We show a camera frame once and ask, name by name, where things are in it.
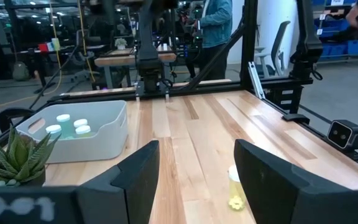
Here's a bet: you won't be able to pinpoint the blue storage bin shelf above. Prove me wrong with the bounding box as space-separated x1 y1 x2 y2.
311 0 358 67

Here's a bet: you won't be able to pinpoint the green bag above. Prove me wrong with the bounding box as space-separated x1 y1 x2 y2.
12 61 31 82

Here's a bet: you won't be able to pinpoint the green succulent potted plant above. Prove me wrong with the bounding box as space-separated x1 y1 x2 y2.
0 126 62 188

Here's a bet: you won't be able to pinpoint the grey office chair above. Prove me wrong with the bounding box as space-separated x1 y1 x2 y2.
254 20 291 78

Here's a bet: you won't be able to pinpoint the yellow cable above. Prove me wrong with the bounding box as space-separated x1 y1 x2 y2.
0 0 96 110

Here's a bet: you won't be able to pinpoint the wooden background table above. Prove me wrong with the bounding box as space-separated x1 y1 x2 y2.
93 43 177 90

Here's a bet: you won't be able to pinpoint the black table-level camera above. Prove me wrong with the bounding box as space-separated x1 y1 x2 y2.
326 119 358 153

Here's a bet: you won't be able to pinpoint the small plant in white pot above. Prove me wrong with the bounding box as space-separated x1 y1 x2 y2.
114 37 128 51

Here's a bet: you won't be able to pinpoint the red white green item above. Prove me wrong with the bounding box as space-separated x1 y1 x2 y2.
38 37 62 53

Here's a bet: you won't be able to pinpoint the black aluminium table frame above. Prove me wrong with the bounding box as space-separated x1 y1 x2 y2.
0 0 358 175

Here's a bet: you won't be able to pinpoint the white capped pill bottle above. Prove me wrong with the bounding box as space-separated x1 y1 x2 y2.
227 164 247 212
55 113 75 139

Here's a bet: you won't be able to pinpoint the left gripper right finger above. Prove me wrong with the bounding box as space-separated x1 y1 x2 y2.
233 138 358 224

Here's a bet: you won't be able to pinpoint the silver metal bracket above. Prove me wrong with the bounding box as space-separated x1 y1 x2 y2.
247 61 267 100

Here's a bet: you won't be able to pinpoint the white ball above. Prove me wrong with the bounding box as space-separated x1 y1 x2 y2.
45 124 63 140
75 124 92 139
73 118 89 129

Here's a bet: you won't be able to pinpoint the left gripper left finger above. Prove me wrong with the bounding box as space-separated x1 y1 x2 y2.
75 139 161 224

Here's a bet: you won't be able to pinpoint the grey plastic basket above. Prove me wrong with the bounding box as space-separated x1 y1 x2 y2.
15 100 129 164

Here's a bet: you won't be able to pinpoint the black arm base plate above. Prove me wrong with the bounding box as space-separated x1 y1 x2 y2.
134 80 171 98

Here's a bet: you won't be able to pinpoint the black cable loop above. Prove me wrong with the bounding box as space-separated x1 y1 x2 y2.
0 107 36 134

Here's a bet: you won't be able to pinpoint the black frame clamp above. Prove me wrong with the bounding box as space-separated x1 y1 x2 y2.
282 113 311 126

